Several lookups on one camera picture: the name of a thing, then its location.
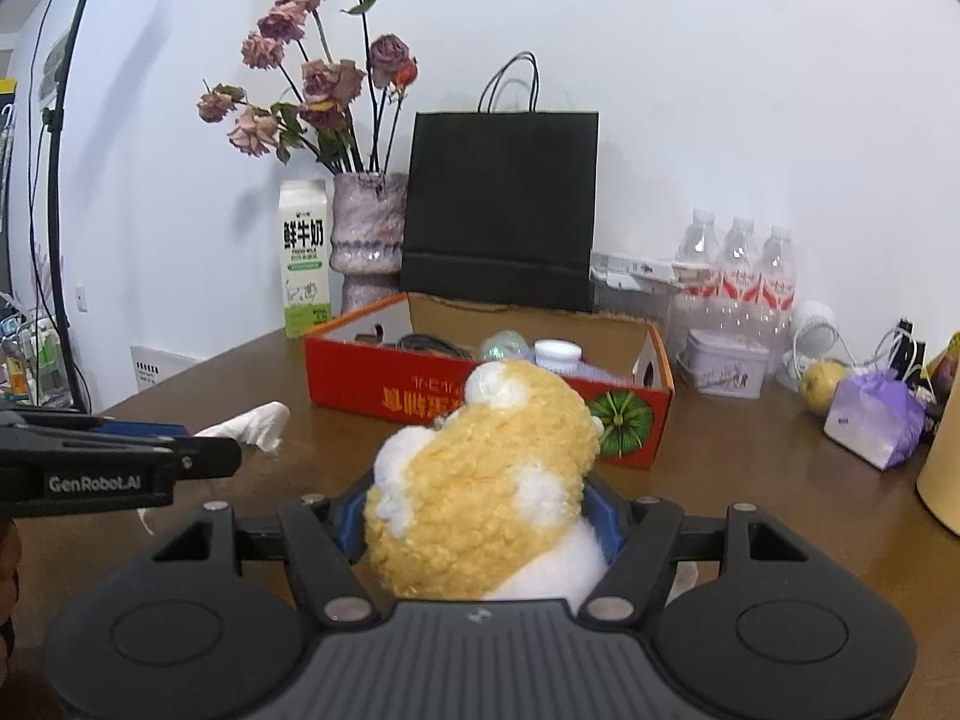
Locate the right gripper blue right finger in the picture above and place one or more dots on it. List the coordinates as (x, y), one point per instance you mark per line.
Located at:
(610, 514)

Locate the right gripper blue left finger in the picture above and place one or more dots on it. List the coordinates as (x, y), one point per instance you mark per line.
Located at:
(346, 518)

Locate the yellow white plush toy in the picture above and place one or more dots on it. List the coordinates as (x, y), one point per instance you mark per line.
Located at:
(488, 505)

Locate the white cloth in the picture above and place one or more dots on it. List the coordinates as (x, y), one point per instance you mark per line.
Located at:
(261, 428)

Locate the purple fluffy pouch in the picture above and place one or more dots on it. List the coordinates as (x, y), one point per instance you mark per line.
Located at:
(596, 374)

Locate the iridescent clear plastic bag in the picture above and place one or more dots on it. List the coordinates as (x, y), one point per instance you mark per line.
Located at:
(506, 345)

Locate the red cardboard box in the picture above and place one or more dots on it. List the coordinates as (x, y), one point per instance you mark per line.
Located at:
(413, 358)

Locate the white tin container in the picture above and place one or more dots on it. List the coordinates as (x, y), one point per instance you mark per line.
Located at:
(715, 363)

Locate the flat white red box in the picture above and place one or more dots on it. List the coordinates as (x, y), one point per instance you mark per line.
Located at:
(622, 272)

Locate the yellow green pear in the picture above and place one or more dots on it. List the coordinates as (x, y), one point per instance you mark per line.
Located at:
(817, 386)

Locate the water bottle right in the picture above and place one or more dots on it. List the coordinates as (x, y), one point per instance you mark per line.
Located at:
(777, 268)

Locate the water bottle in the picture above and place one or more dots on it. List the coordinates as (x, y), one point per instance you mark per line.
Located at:
(777, 268)
(698, 255)
(739, 277)

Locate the white round device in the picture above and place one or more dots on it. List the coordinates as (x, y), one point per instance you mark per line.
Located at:
(812, 333)

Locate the purple gift bag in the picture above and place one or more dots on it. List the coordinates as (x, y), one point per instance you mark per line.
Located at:
(876, 417)

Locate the water bottle middle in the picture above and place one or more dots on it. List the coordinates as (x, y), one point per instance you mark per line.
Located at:
(739, 277)

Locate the white green milk carton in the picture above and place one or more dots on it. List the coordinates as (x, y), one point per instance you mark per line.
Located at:
(303, 253)

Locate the water bottle left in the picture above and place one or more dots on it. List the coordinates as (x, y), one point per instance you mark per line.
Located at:
(698, 255)

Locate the pink textured vase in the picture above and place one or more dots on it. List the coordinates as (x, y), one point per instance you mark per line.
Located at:
(368, 219)

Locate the black paper shopping bag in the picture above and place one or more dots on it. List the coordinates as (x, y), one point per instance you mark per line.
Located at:
(501, 205)

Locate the colourful snack packet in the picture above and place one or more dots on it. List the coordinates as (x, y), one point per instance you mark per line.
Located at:
(943, 371)

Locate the dried pink roses bouquet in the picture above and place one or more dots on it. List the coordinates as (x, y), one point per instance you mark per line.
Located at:
(342, 111)

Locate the white wall panel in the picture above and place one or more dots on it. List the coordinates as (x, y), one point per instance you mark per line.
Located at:
(152, 366)

